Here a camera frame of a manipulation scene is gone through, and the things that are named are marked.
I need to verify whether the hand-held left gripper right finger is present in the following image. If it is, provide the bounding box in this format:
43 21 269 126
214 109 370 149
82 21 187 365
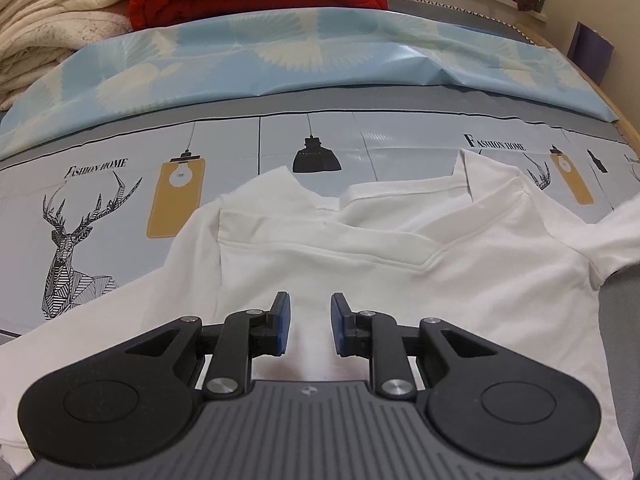
330 291 494 402

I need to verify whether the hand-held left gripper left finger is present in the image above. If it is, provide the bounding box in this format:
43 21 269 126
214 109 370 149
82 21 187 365
122 291 293 402

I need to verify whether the white shirt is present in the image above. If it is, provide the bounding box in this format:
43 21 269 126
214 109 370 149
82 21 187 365
0 149 640 480

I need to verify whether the deer and lamp printed sheet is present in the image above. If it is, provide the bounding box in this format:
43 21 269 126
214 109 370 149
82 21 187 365
0 105 640 339

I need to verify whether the light blue patterned sheet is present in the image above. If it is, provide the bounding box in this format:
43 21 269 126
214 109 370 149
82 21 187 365
0 6 622 161

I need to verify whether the purple box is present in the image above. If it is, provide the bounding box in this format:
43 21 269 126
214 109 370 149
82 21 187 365
570 22 615 86

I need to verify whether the cream folded blanket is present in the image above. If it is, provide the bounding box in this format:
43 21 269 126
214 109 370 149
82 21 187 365
0 0 151 112

